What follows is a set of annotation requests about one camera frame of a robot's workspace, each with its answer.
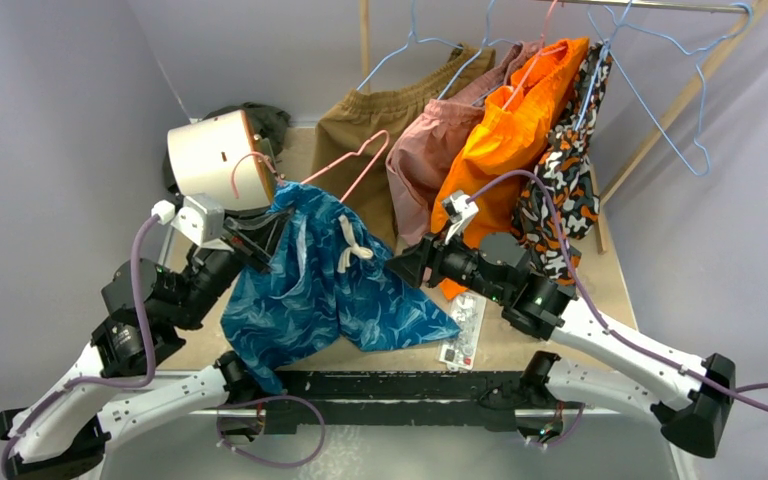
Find wooden diagonal rack bar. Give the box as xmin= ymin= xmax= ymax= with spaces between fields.
xmin=595 ymin=0 xmax=768 ymax=200

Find empty blue wire hanger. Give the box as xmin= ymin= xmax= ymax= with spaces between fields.
xmin=586 ymin=1 xmax=756 ymax=183

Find camouflage patterned shorts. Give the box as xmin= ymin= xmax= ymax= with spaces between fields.
xmin=512 ymin=43 xmax=613 ymax=285

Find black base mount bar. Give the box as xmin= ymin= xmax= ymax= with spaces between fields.
xmin=265 ymin=371 xmax=557 ymax=434

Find brown shorts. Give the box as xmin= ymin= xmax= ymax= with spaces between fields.
xmin=310 ymin=45 xmax=496 ymax=248

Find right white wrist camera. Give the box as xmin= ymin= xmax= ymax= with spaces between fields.
xmin=441 ymin=190 xmax=479 ymax=244

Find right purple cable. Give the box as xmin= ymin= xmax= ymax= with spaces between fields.
xmin=470 ymin=169 xmax=768 ymax=423

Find blue patterned shorts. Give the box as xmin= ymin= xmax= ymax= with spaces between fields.
xmin=220 ymin=182 xmax=460 ymax=394

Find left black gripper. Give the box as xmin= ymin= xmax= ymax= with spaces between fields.
xmin=172 ymin=200 xmax=296 ymax=329

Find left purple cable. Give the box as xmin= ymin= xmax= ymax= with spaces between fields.
xmin=0 ymin=215 xmax=163 ymax=478

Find white cylindrical drum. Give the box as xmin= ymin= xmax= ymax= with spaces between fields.
xmin=167 ymin=110 xmax=276 ymax=212

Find white printed card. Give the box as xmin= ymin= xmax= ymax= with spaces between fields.
xmin=438 ymin=292 xmax=486 ymax=372

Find dark green cloth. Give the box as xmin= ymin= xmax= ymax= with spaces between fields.
xmin=161 ymin=101 xmax=292 ymax=195

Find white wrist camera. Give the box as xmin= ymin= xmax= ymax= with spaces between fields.
xmin=151 ymin=193 xmax=225 ymax=247
xmin=441 ymin=190 xmax=479 ymax=244

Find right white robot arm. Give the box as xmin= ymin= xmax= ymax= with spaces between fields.
xmin=386 ymin=233 xmax=736 ymax=459

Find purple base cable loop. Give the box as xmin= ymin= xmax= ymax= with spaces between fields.
xmin=215 ymin=395 xmax=328 ymax=469

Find orange shorts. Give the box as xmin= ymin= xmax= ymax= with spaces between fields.
xmin=430 ymin=36 xmax=591 ymax=301

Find pink wire hanger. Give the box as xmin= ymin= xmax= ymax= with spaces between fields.
xmin=229 ymin=129 xmax=391 ymax=202
xmin=502 ymin=0 xmax=564 ymax=111

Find blue wire hanger left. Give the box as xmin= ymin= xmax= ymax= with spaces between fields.
xmin=357 ymin=0 xmax=462 ymax=93

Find metal hanging rod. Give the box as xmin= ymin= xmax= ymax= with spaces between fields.
xmin=561 ymin=0 xmax=751 ymax=15

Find aluminium frame rail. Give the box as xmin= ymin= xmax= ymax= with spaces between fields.
xmin=79 ymin=205 xmax=697 ymax=480

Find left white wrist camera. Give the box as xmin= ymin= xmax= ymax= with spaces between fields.
xmin=151 ymin=193 xmax=225 ymax=247

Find pink shorts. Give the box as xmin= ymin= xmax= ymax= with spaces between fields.
xmin=385 ymin=42 xmax=539 ymax=245

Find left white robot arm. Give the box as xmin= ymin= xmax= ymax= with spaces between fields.
xmin=0 ymin=208 xmax=292 ymax=479

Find wooden rack pole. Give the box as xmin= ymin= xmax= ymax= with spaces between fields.
xmin=357 ymin=0 xmax=371 ymax=92

